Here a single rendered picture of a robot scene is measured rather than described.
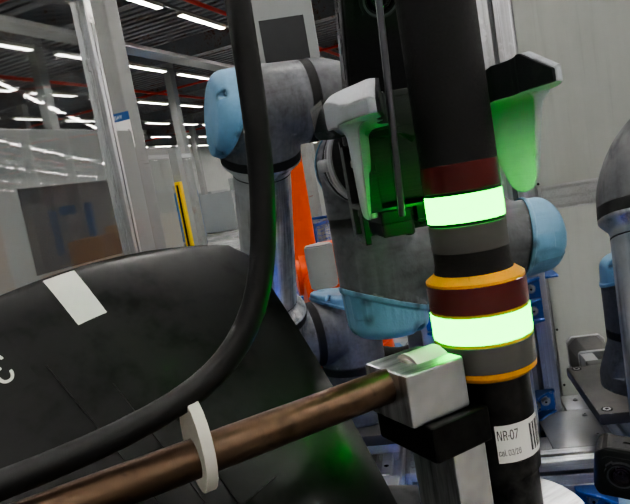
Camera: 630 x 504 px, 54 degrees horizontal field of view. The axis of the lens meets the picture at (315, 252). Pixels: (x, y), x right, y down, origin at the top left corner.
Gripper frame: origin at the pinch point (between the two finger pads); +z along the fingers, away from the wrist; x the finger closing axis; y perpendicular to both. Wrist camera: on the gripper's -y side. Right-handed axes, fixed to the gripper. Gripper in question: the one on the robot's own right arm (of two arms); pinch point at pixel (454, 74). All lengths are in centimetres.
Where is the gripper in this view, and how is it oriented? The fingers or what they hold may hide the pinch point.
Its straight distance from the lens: 26.3
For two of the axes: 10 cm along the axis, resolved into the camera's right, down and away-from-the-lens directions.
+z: 0.7, 1.0, -9.9
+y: 1.7, 9.8, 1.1
